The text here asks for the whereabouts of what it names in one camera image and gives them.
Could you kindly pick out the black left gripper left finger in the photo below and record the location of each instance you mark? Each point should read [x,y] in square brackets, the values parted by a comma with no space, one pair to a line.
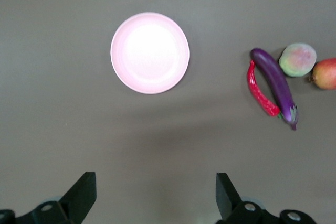
[76,203]

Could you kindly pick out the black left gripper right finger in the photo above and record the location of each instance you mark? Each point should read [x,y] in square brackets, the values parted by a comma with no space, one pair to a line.
[231,205]

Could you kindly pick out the red chili pepper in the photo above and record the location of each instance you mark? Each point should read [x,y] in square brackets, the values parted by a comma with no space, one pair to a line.
[258,93]

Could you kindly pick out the purple eggplant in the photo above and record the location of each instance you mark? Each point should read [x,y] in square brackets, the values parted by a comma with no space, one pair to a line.
[273,77]

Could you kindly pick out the pink green peach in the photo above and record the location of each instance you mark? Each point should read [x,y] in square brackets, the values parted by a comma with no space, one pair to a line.
[298,60]

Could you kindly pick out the red apple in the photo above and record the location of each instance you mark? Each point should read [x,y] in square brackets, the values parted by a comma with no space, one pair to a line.
[326,73]

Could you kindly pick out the brown table cover sheet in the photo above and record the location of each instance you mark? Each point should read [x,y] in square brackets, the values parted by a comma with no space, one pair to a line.
[52,103]

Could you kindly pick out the pink round plate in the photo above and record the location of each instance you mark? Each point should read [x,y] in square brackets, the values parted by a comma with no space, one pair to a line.
[149,53]

